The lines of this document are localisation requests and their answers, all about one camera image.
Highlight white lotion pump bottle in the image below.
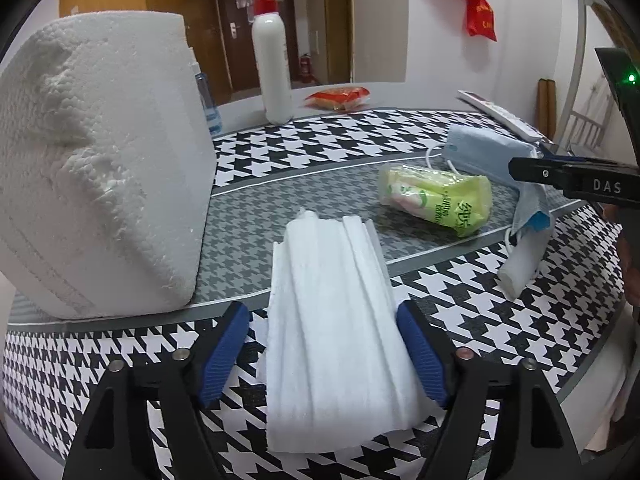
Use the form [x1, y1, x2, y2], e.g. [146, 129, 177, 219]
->
[237, 0, 294, 126]

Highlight blue spray bottle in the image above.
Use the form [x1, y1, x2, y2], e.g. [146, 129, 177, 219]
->
[189, 47, 223, 136]

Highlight white foam sheet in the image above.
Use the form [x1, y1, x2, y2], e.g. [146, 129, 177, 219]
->
[265, 208, 433, 453]

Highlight blue face mask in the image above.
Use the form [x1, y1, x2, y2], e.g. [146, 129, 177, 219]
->
[425, 124, 553, 236]

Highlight wooden boards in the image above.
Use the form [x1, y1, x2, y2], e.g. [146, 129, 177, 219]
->
[536, 77, 557, 136]

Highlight red plastic bag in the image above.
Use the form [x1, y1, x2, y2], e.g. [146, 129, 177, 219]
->
[465, 0, 498, 42]

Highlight wooden side door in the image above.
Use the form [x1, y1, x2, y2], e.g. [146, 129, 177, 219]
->
[322, 0, 353, 86]

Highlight metal bunk bed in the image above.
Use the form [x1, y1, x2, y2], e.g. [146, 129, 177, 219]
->
[560, 0, 640, 156]

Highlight person's right hand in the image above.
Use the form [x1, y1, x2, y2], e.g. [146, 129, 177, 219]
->
[602, 204, 640, 306]

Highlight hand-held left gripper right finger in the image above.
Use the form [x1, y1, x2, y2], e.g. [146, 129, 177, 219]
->
[395, 300, 583, 480]

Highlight white foam tube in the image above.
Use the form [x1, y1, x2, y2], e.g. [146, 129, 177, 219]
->
[497, 230, 543, 300]

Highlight red snack packet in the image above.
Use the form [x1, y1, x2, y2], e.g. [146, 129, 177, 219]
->
[305, 85, 371, 111]

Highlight houndstooth table mat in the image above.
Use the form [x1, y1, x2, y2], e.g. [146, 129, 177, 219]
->
[0, 107, 636, 480]

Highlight green tissue packet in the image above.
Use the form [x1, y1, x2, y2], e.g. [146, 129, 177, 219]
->
[377, 164, 493, 238]

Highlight white remote control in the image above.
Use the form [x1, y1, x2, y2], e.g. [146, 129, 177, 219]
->
[457, 90, 543, 141]

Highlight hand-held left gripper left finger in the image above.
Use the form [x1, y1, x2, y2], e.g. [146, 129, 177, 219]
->
[62, 302, 251, 480]

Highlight dark brown door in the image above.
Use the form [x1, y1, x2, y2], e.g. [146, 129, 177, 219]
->
[215, 0, 293, 96]

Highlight white foam box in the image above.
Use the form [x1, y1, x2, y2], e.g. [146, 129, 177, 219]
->
[0, 10, 218, 321]

